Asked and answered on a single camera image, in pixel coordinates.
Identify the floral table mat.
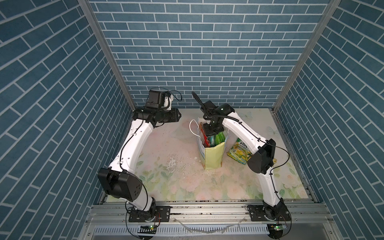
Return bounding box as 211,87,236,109
136,109,309,202

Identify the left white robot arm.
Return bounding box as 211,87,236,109
98,88,182,213

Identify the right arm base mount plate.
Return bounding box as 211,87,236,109
246,203,292,222

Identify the floral paper gift bag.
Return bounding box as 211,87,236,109
189,119,229,170

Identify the green Fox's Spring Tea candy bag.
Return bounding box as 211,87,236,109
227,138,253,165

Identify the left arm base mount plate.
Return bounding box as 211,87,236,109
128,206,171,223

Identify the black corrugated cable conduit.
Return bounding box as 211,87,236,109
191,91,241,124

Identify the green snack packet in bag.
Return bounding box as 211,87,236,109
215,132,226,146

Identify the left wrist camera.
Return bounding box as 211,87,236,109
162,91,174,111

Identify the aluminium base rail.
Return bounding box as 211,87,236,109
80,201,342,240

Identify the red snack packet in bag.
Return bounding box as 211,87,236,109
199,125,211,148

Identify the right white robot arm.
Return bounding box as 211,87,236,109
201,101,292,221

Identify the teal Fox's candy bag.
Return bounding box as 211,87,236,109
208,135,216,148

